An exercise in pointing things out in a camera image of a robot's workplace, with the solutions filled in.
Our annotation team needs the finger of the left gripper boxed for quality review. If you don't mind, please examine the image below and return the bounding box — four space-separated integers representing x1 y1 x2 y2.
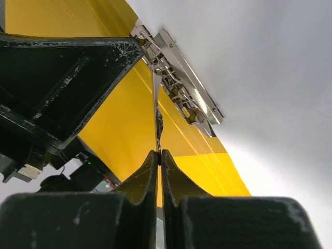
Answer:
1 33 144 154

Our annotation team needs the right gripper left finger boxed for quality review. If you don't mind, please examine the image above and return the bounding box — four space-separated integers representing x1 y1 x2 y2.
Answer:
1 151 158 248

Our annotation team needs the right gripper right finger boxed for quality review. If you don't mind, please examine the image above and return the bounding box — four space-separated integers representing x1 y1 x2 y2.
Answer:
161 150 321 248

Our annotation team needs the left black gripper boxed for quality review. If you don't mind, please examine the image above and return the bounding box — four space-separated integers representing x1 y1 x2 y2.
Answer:
1 137 104 192

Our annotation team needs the yellow plastic folder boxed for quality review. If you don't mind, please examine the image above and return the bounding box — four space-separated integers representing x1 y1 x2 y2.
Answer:
5 1 250 197

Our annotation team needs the silver folder clip mechanism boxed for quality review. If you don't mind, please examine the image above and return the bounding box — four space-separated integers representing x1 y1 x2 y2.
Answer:
131 21 224 150

